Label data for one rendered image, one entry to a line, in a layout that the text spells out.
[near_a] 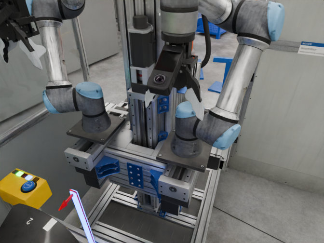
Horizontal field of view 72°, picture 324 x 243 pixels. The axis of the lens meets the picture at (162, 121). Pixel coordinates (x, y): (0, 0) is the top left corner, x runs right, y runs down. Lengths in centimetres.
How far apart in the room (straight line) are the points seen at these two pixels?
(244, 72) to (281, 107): 117
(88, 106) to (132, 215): 99
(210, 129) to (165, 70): 46
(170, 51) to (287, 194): 213
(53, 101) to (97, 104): 19
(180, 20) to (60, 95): 78
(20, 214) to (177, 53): 57
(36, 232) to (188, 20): 62
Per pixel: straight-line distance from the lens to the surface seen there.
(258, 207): 226
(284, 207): 235
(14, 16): 81
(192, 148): 99
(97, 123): 117
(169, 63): 46
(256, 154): 228
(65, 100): 112
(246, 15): 88
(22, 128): 150
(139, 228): 177
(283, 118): 204
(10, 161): 152
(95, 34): 484
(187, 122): 90
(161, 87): 43
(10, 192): 101
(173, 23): 47
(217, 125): 85
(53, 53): 115
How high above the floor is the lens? 175
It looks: 36 degrees down
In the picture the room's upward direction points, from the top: straight up
